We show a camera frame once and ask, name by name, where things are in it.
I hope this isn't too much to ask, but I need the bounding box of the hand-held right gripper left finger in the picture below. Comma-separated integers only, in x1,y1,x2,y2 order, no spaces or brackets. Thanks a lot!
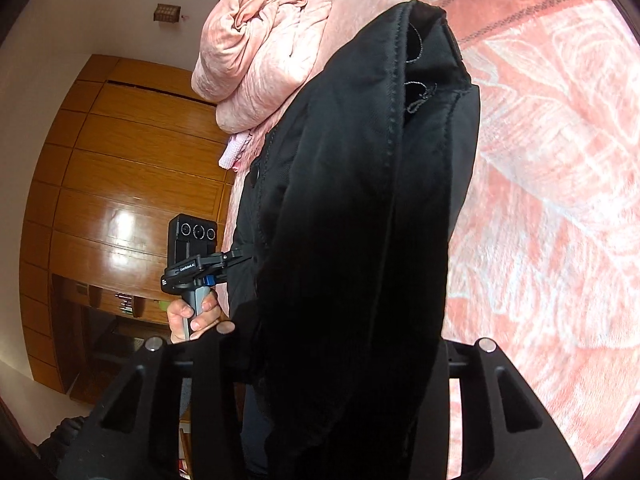
57,322,251,480

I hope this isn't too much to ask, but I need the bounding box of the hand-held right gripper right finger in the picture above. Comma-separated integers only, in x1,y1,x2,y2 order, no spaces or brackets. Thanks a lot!
434,337,584,480

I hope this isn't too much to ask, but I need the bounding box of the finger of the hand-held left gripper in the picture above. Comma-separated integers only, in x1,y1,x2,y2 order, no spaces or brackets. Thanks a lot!
222,247,253,267

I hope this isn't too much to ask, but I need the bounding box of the black jacket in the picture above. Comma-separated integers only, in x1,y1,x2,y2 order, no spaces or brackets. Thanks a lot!
227,0,482,480

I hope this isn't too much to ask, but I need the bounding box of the person's left hand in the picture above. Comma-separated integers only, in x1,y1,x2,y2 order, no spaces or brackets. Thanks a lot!
167,290,223,346

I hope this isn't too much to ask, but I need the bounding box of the pink knitted cloth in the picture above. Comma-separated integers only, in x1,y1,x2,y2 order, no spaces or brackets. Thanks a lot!
218,130,253,171

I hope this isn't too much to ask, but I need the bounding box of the wooden wardrobe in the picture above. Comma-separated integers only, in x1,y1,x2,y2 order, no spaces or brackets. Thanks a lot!
19,54,242,407

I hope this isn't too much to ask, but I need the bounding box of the pink leaf-patterned blanket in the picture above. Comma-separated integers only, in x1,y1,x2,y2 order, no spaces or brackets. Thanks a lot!
230,0,640,480

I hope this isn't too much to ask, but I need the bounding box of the folded pink quilt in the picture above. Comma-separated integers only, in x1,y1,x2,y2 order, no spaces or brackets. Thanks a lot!
191,0,333,135

